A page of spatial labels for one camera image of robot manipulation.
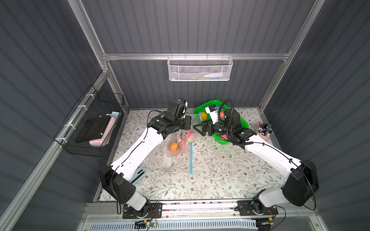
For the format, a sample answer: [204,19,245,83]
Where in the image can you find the black pouch in basket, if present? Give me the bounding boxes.
[75,116,105,143]

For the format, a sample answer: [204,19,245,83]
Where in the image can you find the orange red peach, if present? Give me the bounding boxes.
[169,142,180,153]

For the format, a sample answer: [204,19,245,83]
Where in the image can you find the teal calculator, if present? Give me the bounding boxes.
[130,166,146,184]

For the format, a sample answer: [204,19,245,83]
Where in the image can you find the white tube in basket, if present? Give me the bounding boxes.
[203,72,224,79]

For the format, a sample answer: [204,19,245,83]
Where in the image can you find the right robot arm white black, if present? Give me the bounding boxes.
[193,109,319,215]

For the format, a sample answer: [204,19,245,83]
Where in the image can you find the green plastic basket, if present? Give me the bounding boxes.
[193,99,250,145]

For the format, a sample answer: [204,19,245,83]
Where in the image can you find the white wire wall basket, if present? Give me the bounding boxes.
[167,55,234,82]

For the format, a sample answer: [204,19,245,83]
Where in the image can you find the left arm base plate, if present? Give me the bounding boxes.
[122,202,163,219]

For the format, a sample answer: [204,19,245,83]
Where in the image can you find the clear zip-top bag blue zipper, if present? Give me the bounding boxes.
[140,130,200,176]

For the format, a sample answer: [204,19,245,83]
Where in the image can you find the pink pen cup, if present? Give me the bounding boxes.
[257,123,273,141]

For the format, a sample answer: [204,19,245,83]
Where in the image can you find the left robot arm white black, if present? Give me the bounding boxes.
[99,112,191,213]

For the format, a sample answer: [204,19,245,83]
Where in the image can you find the black wire wall basket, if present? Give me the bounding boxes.
[54,85,125,157]

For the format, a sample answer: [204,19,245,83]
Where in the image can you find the yellow peach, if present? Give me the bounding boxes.
[200,112,208,121]

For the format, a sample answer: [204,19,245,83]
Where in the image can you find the pink peach with leaf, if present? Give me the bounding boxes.
[185,130,196,142]

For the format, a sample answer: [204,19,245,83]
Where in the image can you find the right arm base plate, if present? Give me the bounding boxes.
[234,200,278,217]

